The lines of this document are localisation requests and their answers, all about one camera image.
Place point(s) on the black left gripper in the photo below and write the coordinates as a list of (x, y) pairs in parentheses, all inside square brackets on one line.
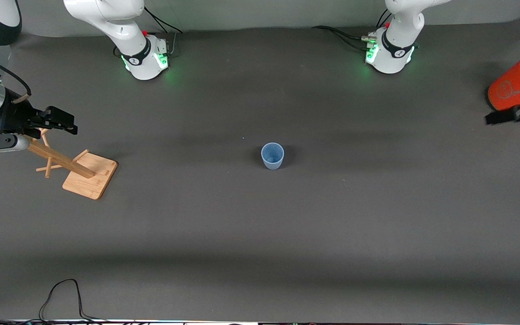
[(503, 117)]

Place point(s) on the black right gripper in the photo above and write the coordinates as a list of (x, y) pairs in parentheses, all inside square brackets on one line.
[(17, 114)]

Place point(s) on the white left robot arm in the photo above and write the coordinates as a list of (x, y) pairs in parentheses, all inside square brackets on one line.
[(393, 56)]

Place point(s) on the orange cylindrical container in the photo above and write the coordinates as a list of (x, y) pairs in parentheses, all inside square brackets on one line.
[(513, 88)]

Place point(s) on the light blue plastic cup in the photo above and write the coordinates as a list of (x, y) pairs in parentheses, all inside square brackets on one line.
[(272, 157)]

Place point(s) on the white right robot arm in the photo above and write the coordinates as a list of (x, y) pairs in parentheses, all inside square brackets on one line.
[(142, 61)]

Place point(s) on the bamboo cup drying rack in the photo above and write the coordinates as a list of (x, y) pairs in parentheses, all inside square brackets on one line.
[(89, 177)]

